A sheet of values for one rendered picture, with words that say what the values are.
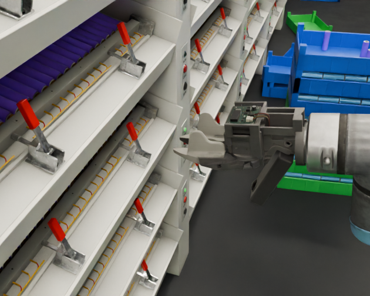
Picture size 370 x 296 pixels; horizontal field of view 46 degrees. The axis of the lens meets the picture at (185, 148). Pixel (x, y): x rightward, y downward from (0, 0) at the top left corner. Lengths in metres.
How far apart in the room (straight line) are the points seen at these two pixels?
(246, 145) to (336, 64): 0.78
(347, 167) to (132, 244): 0.51
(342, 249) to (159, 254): 0.61
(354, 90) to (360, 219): 0.78
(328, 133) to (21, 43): 0.41
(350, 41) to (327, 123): 0.97
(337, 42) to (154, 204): 0.87
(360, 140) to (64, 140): 0.40
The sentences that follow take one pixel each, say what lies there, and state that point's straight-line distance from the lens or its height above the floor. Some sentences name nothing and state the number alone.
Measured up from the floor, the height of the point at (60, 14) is 0.91.
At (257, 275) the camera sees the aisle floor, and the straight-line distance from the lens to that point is 1.38.
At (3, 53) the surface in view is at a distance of 0.45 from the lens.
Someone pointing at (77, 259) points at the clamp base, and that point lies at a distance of 0.71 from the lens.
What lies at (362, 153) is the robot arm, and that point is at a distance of 0.64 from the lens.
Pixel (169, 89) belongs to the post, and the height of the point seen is 0.62.
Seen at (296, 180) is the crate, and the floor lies 0.04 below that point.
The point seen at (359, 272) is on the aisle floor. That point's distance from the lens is 1.47.
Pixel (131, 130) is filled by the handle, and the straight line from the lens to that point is 0.83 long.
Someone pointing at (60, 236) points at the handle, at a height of 0.61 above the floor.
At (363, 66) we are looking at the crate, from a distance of 1.43.
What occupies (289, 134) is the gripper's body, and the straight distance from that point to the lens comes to 0.66.
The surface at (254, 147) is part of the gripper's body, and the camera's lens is 0.66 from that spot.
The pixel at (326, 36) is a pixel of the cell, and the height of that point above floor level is 0.53.
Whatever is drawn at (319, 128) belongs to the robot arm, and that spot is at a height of 0.74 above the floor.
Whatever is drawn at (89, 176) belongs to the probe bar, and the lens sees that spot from 0.79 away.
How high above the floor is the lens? 1.08
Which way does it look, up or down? 36 degrees down
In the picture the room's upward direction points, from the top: straight up
